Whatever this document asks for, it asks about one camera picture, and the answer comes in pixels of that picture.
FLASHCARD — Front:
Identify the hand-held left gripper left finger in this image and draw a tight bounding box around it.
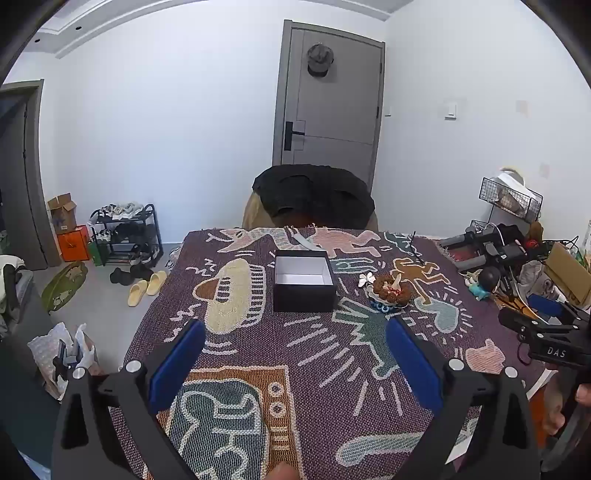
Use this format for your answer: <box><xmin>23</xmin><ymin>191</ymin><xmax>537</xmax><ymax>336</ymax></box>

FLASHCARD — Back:
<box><xmin>52</xmin><ymin>318</ymin><xmax>207</xmax><ymax>480</ymax></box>

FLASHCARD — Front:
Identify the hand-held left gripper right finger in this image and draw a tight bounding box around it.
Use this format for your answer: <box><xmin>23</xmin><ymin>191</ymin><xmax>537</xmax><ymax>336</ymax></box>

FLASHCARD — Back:
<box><xmin>385</xmin><ymin>316</ymin><xmax>541</xmax><ymax>480</ymax></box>

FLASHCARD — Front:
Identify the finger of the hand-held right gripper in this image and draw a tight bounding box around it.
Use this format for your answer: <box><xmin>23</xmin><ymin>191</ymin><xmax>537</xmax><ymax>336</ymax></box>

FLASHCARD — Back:
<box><xmin>526</xmin><ymin>294</ymin><xmax>591</xmax><ymax>324</ymax></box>
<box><xmin>498</xmin><ymin>307</ymin><xmax>578</xmax><ymax>344</ymax></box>

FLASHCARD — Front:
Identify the brown beaded bracelet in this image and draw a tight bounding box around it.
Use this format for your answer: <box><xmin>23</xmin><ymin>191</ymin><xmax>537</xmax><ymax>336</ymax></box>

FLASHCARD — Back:
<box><xmin>370</xmin><ymin>274</ymin><xmax>415</xmax><ymax>306</ymax></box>

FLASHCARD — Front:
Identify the black gift box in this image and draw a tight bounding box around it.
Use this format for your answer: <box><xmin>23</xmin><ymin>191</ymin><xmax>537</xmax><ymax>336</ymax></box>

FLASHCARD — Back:
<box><xmin>272</xmin><ymin>250</ymin><xmax>338</xmax><ymax>313</ymax></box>

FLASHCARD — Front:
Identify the person's right hand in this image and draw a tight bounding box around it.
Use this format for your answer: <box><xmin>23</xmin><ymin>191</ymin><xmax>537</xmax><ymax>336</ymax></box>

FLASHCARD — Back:
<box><xmin>546</xmin><ymin>384</ymin><xmax>591</xmax><ymax>435</ymax></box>

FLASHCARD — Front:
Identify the brown cardboard piece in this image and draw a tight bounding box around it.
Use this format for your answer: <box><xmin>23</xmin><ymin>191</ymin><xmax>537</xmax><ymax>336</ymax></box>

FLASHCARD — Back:
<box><xmin>545</xmin><ymin>242</ymin><xmax>591</xmax><ymax>306</ymax></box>

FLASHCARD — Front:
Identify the black-headed toy figurine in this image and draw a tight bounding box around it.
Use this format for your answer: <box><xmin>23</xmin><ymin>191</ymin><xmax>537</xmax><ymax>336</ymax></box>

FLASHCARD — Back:
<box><xmin>464</xmin><ymin>267</ymin><xmax>502</xmax><ymax>302</ymax></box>

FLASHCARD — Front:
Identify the red cloth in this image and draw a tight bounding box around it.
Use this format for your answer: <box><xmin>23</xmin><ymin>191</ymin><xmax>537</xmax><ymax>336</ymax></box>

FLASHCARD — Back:
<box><xmin>445</xmin><ymin>247</ymin><xmax>485</xmax><ymax>265</ymax></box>

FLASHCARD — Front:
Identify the printed woven blanket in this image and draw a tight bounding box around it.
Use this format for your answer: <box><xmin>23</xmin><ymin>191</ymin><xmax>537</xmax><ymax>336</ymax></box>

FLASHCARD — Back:
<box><xmin>108</xmin><ymin>225</ymin><xmax>550</xmax><ymax>480</ymax></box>

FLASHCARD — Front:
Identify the black shoe rack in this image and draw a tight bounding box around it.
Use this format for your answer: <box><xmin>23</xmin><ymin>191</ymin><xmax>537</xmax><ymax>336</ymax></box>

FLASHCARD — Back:
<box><xmin>89</xmin><ymin>203</ymin><xmax>164</xmax><ymax>268</ymax></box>

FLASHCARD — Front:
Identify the white plastic bag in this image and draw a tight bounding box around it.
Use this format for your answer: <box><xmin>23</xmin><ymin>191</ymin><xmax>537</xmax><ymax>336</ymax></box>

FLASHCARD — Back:
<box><xmin>28</xmin><ymin>322</ymin><xmax>100</xmax><ymax>401</ymax></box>

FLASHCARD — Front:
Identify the green oval mat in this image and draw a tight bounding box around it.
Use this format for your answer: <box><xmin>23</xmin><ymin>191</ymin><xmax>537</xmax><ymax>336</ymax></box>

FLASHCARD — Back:
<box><xmin>41</xmin><ymin>261</ymin><xmax>88</xmax><ymax>313</ymax></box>

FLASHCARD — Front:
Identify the grey sofa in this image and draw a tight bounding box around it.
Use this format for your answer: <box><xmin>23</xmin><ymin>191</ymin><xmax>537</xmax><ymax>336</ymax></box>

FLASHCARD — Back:
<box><xmin>0</xmin><ymin>268</ymin><xmax>63</xmax><ymax>444</ymax></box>

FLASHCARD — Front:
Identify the orange box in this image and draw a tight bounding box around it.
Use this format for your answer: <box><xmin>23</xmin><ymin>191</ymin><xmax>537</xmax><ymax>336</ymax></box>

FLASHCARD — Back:
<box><xmin>56</xmin><ymin>224</ymin><xmax>90</xmax><ymax>262</ymax></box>

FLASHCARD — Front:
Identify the white sneakers pair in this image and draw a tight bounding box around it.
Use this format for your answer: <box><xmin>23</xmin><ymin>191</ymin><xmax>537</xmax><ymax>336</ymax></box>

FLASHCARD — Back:
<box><xmin>99</xmin><ymin>202</ymin><xmax>144</xmax><ymax>220</ymax></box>

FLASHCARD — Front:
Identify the tan chair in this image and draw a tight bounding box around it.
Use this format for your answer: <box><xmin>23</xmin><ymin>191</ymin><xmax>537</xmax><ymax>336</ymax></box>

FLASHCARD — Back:
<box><xmin>241</xmin><ymin>189</ymin><xmax>380</xmax><ymax>230</ymax></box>

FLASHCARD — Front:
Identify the open cardboard box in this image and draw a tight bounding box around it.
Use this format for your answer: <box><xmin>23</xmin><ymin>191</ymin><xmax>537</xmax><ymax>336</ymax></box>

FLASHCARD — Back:
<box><xmin>47</xmin><ymin>193</ymin><xmax>78</xmax><ymax>234</ymax></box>

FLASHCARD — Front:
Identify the white garment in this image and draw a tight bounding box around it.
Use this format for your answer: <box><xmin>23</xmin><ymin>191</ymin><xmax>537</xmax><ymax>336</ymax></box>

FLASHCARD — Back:
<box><xmin>0</xmin><ymin>254</ymin><xmax>28</xmax><ymax>278</ymax></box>

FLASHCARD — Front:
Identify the black knitted sweater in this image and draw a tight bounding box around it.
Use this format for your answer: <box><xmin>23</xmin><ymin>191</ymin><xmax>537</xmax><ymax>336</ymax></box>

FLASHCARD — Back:
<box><xmin>252</xmin><ymin>164</ymin><xmax>376</xmax><ymax>230</ymax></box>

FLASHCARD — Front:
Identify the grey door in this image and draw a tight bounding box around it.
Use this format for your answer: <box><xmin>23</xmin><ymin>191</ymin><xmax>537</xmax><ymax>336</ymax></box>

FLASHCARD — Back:
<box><xmin>271</xmin><ymin>19</ymin><xmax>386</xmax><ymax>195</ymax></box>

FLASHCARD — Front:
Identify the grey cap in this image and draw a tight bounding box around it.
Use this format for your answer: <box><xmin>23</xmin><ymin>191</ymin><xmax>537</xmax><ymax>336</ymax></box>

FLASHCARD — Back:
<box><xmin>307</xmin><ymin>43</ymin><xmax>335</xmax><ymax>78</ymax></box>

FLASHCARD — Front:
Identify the black device with grey handle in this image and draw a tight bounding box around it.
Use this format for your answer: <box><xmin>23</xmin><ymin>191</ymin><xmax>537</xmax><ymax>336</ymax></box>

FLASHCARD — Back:
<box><xmin>438</xmin><ymin>224</ymin><xmax>522</xmax><ymax>250</ymax></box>
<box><xmin>457</xmin><ymin>242</ymin><xmax>527</xmax><ymax>274</ymax></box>

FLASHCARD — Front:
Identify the grey door frame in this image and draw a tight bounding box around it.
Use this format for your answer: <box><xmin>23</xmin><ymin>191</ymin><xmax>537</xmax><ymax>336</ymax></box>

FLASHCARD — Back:
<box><xmin>0</xmin><ymin>79</ymin><xmax>62</xmax><ymax>271</ymax></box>

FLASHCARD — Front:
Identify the black door handle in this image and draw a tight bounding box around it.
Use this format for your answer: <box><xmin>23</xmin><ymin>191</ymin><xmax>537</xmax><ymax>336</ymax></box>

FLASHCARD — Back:
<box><xmin>284</xmin><ymin>121</ymin><xmax>305</xmax><ymax>151</ymax></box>

